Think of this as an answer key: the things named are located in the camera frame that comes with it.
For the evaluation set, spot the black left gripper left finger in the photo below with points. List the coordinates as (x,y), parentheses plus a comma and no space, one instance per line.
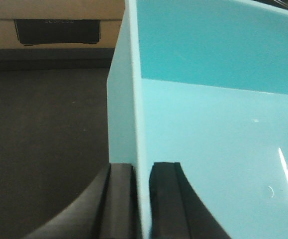
(106,209)

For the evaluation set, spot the beige machine with black panel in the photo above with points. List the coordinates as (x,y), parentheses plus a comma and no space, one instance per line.
(57,24)

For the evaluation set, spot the black conveyor belt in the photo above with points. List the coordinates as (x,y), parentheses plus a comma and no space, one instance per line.
(53,132)

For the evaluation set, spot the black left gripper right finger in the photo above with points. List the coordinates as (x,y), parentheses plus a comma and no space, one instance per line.
(177,211)

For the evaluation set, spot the light blue plastic bin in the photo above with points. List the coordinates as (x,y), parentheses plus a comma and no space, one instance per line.
(205,83)

